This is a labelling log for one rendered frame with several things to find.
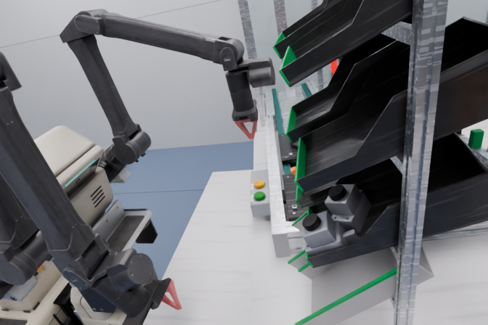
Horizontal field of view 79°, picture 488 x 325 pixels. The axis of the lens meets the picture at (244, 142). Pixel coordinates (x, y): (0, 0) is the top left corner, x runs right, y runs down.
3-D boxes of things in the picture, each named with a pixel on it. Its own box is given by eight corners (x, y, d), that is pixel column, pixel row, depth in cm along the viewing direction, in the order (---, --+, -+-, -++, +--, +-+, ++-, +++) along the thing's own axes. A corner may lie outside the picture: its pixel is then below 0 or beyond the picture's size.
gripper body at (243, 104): (256, 104, 88) (251, 80, 84) (256, 118, 79) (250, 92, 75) (235, 109, 89) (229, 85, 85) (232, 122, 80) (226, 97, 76)
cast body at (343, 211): (359, 233, 49) (339, 204, 47) (337, 231, 53) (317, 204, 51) (375, 196, 54) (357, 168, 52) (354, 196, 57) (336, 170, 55)
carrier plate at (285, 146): (282, 165, 123) (281, 160, 122) (278, 138, 144) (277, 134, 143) (341, 156, 120) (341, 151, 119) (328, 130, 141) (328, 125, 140)
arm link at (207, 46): (102, 27, 86) (75, 33, 77) (100, 6, 83) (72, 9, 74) (244, 60, 82) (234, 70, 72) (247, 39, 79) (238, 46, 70)
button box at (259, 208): (253, 217, 105) (249, 204, 103) (253, 183, 124) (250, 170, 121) (272, 215, 105) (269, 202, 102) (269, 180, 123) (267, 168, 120)
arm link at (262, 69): (227, 43, 80) (218, 48, 72) (269, 34, 76) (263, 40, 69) (237, 85, 85) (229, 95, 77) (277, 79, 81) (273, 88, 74)
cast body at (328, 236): (314, 262, 50) (292, 236, 48) (314, 243, 54) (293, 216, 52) (362, 249, 46) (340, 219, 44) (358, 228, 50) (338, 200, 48)
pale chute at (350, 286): (312, 336, 59) (294, 326, 59) (312, 278, 70) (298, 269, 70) (435, 276, 45) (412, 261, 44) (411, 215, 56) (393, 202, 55)
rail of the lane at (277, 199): (277, 257, 93) (271, 232, 88) (267, 132, 172) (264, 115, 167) (294, 255, 93) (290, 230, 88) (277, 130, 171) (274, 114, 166)
